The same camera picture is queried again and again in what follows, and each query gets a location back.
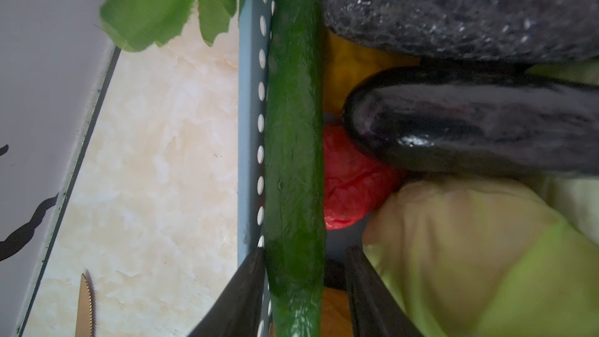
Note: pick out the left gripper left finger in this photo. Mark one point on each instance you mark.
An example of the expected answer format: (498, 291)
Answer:
(237, 311)

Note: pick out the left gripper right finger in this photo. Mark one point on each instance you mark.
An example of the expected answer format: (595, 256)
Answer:
(374, 311)

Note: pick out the green cucumber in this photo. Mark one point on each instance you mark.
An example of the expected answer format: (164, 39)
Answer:
(294, 226)

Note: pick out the green cabbage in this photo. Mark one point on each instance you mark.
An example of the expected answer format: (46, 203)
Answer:
(484, 257)

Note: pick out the wooden serrated knife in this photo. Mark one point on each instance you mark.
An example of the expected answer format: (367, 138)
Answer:
(86, 315)

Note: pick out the dark purple eggplant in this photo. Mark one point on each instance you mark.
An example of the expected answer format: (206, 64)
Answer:
(452, 120)

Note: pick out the blue plastic vegetable basket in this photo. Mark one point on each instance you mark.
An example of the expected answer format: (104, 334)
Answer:
(255, 34)

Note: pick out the dark avocado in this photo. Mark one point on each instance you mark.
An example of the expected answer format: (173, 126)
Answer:
(527, 31)

